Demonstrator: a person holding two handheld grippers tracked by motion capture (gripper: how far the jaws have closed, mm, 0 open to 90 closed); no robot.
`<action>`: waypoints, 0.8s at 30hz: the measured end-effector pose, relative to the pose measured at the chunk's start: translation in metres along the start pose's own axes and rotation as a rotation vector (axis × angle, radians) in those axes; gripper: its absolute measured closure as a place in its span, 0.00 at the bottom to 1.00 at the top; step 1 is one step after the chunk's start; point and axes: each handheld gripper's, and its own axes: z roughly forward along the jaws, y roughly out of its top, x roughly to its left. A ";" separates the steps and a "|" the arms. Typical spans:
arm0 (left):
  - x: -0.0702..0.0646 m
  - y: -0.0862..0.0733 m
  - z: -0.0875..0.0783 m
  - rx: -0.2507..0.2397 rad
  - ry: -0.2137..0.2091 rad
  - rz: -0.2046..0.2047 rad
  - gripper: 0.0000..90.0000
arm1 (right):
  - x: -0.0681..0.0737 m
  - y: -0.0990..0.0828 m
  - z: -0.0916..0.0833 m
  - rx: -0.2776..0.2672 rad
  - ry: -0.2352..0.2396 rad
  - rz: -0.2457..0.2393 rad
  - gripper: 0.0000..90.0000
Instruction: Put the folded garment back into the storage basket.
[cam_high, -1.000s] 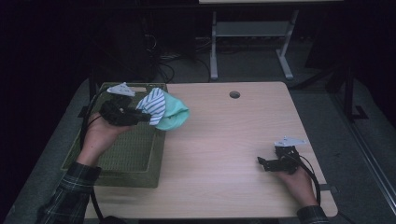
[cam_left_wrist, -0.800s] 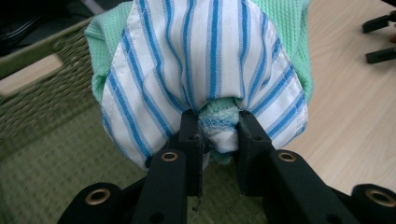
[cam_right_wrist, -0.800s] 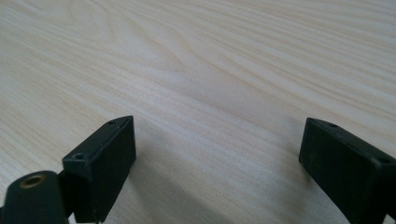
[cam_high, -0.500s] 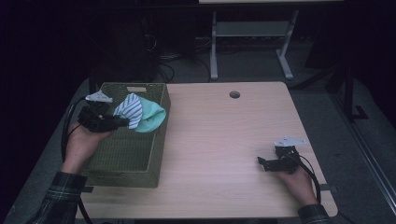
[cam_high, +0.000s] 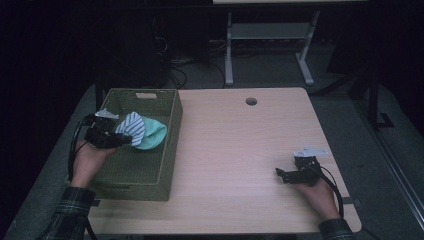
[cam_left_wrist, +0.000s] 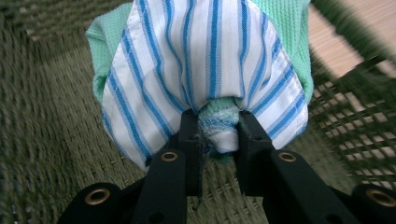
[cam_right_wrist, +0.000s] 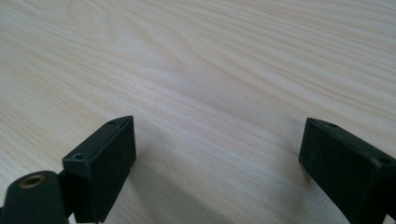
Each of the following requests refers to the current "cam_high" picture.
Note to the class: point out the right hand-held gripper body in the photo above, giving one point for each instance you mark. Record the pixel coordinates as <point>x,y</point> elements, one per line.
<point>306,170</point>

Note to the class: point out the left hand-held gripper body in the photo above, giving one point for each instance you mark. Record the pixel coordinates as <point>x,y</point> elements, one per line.
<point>100,133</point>

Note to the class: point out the mint green baby garment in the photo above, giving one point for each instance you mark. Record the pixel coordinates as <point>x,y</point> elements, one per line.
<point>146,131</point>

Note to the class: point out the green woven basket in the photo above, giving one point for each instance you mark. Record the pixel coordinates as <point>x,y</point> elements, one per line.
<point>143,170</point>

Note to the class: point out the person's right hand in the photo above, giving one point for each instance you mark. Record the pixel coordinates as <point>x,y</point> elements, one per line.
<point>318,198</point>

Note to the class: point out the person's left hand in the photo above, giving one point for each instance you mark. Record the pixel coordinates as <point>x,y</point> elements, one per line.
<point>90,163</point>

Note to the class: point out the grey tape strip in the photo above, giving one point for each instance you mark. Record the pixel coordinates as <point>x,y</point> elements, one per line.
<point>352,201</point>

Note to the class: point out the dark metal stand with foot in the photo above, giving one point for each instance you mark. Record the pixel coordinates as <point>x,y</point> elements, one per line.
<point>375,100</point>

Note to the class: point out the metal floor rail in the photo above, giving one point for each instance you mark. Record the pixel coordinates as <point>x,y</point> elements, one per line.
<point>393,173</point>

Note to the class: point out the white metal stand frame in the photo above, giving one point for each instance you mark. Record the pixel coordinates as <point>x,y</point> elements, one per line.
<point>266,31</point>

